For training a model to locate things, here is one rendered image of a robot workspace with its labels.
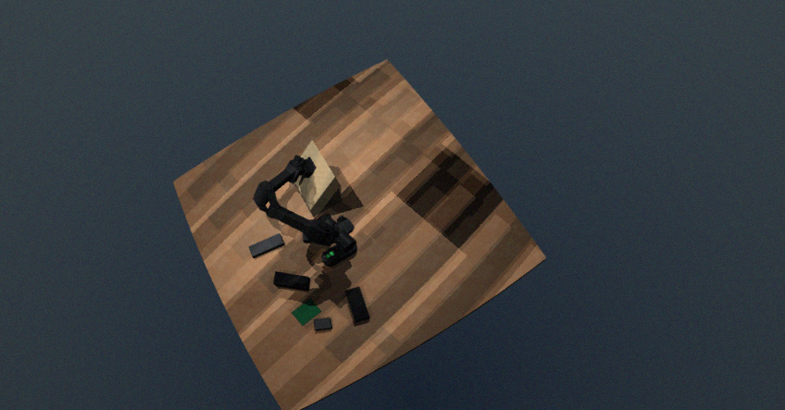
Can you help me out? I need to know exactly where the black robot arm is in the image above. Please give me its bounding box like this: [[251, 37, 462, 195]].
[[254, 155, 356, 253]]

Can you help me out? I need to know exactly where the green flat rectangular block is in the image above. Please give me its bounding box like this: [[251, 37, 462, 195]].
[[292, 299, 321, 325]]

